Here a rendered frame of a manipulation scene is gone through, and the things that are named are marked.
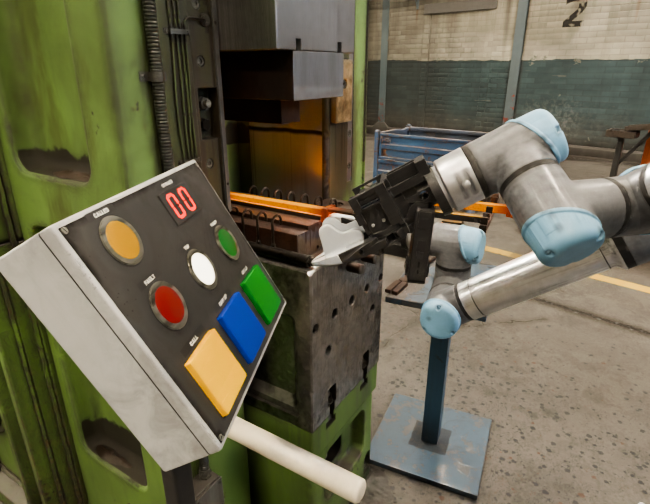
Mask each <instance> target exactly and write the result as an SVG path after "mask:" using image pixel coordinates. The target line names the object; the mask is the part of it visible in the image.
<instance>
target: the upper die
mask: <svg viewBox="0 0 650 504"><path fill-rule="evenodd" d="M220 64H221V66H220V67H221V78H222V91H223V98H236V99H259V100H283V101H299V100H310V99H320V98H331V97H342V96H343V67H344V53H334V52H315V51H295V50H287V51H244V52H220Z"/></svg>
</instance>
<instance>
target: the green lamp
mask: <svg viewBox="0 0 650 504"><path fill-rule="evenodd" d="M218 236H219V240H220V243H221V245H222V247H223V248H224V249H225V251H226V252H227V253H228V254H230V255H232V256H235V255H236V254H237V246H236V243H235V241H234V239H233V237H232V236H231V235H230V233H229V232H227V231H226V230H225V229H220V230H219V232H218Z"/></svg>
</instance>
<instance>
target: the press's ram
mask: <svg viewBox="0 0 650 504"><path fill-rule="evenodd" d="M216 11H217V24H218V37H219V51H220V52H244V51H287V50H295V51H315V52H334V53H344V54H351V53H354V25H355V0H216Z"/></svg>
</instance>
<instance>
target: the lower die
mask: <svg viewBox="0 0 650 504"><path fill-rule="evenodd" d="M231 206H236V207H237V208H238V210H239V214H238V215H236V209H235V208H233V209H231V212H230V215H231V217H232V218H233V220H234V221H235V223H236V225H237V226H238V228H239V229H240V231H241V232H242V222H241V215H242V212H243V210H244V209H246V208H249V209H251V210H252V213H253V219H250V212H249V211H246V212H245V214H244V226H245V236H246V240H247V241H252V242H256V240H257V233H256V216H257V214H258V213H259V212H260V211H264V212H266V214H267V221H265V217H264V214H261V215H260V216H259V238H260V241H261V244H264V245H267V246H271V243H272V235H271V220H272V218H273V216H274V215H275V214H279V215H281V217H282V225H280V220H279V217H276V218H275V220H274V240H275V244H276V247H277V248H281V249H285V250H288V251H293V252H298V253H302V254H306V255H311V254H313V253H315V252H316V251H318V250H320V249H322V248H323V246H322V243H321V239H320V236H319V229H320V228H321V227H322V223H323V222H322V218H321V215H318V214H312V213H307V212H301V211H296V210H291V209H285V208H280V207H274V206H269V205H263V204H258V203H253V202H247V201H242V200H236V199H231ZM317 245H319V248H318V249H317V248H316V247H317Z"/></svg>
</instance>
